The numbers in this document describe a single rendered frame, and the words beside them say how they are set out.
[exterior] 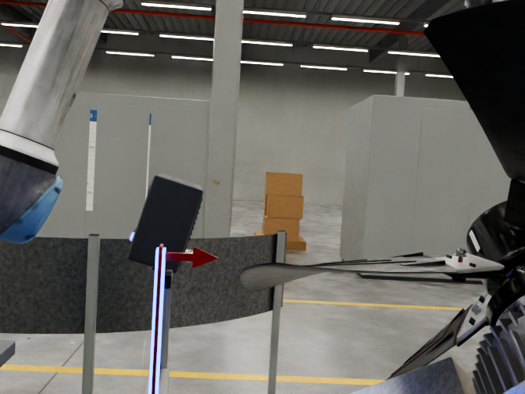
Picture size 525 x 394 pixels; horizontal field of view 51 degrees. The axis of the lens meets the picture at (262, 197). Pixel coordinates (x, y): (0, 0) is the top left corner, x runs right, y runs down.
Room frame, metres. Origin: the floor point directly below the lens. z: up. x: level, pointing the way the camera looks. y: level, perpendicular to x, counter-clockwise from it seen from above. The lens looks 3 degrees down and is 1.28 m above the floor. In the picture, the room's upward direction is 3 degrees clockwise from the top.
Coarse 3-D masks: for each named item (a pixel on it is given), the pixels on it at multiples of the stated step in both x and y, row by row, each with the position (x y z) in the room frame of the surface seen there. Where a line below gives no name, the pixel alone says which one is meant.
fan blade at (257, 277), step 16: (400, 256) 0.66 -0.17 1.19; (416, 256) 0.66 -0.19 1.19; (256, 272) 0.59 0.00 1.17; (272, 272) 0.59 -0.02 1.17; (288, 272) 0.61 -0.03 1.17; (304, 272) 0.64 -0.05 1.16; (320, 272) 0.69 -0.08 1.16; (352, 272) 0.55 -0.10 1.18; (368, 272) 0.55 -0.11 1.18; (384, 272) 0.56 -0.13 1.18; (400, 272) 0.56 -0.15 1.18; (416, 272) 0.57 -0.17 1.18; (432, 272) 0.58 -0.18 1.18; (448, 272) 0.58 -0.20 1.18; (256, 288) 0.72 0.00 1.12
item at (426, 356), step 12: (456, 324) 0.73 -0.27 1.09; (444, 336) 0.72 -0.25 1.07; (456, 336) 0.70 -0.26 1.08; (420, 348) 0.79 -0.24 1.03; (432, 348) 0.73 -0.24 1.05; (444, 348) 0.70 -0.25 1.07; (408, 360) 0.79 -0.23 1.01; (420, 360) 0.73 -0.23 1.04; (432, 360) 0.70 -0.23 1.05; (396, 372) 0.79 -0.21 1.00
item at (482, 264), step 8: (432, 256) 0.68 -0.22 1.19; (440, 256) 0.68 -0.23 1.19; (456, 256) 0.67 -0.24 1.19; (472, 256) 0.67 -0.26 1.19; (456, 264) 0.63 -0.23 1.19; (464, 264) 0.62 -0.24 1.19; (480, 264) 0.62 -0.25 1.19; (488, 264) 0.62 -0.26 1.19; (496, 264) 0.62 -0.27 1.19; (464, 272) 0.59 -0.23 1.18
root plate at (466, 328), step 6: (486, 294) 0.74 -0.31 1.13; (486, 300) 0.72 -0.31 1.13; (480, 306) 0.72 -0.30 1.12; (486, 306) 0.70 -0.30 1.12; (468, 312) 0.75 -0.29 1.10; (480, 312) 0.70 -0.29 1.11; (468, 318) 0.73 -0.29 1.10; (474, 318) 0.70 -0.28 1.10; (480, 318) 0.68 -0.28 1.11; (486, 318) 0.66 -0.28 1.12; (462, 324) 0.72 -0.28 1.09; (468, 324) 0.70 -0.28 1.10; (474, 324) 0.67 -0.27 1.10; (480, 324) 0.66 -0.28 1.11; (462, 330) 0.71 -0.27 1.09; (468, 330) 0.68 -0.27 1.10; (474, 330) 0.67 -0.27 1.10; (462, 336) 0.68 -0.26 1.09
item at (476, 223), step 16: (496, 208) 0.67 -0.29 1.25; (480, 224) 0.67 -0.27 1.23; (496, 224) 0.66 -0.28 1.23; (480, 240) 0.67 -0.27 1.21; (496, 240) 0.64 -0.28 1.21; (512, 240) 0.63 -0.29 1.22; (480, 256) 0.66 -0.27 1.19; (496, 256) 0.64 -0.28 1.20; (512, 256) 0.62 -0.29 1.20; (512, 272) 0.62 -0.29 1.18; (496, 288) 0.65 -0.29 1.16; (512, 288) 0.58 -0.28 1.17; (496, 304) 0.60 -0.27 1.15; (496, 320) 0.61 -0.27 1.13
